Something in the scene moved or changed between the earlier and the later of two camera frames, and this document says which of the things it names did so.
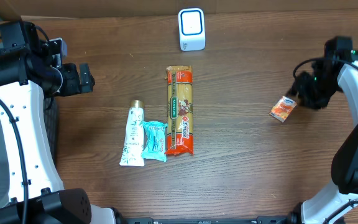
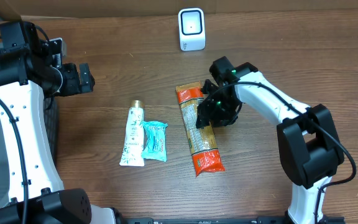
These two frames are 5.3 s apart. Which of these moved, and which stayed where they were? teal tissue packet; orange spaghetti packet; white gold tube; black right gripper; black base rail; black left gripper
Moved: black right gripper; orange spaghetti packet
Stayed: teal tissue packet; black left gripper; white gold tube; black base rail
